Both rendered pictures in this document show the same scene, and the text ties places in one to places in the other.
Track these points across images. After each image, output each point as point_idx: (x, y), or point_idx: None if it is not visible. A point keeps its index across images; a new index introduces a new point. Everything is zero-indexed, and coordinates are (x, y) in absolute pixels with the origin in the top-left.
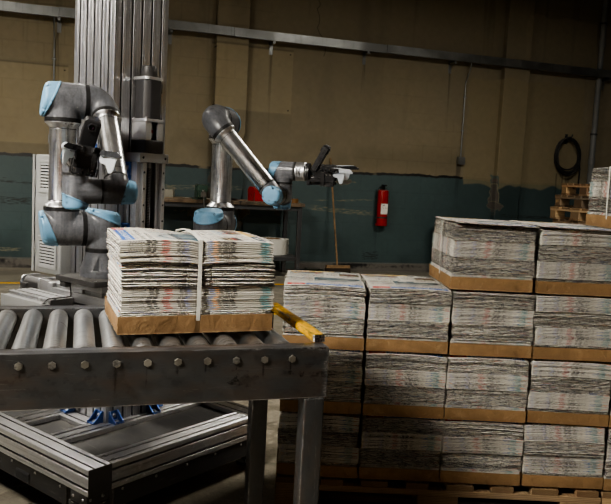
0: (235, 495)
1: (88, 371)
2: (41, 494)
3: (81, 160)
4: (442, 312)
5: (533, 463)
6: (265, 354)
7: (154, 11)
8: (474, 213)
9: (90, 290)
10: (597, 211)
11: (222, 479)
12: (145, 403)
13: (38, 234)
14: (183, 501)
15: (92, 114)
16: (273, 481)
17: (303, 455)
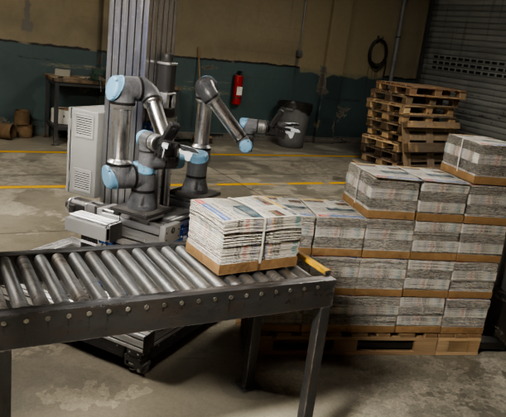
0: (217, 342)
1: (216, 302)
2: (91, 347)
3: (168, 151)
4: (359, 232)
5: (402, 319)
6: (305, 285)
7: (170, 10)
8: (306, 96)
9: (137, 218)
10: (450, 163)
11: (203, 331)
12: (243, 317)
13: (73, 166)
14: (186, 348)
15: (145, 100)
16: (236, 331)
17: (317, 337)
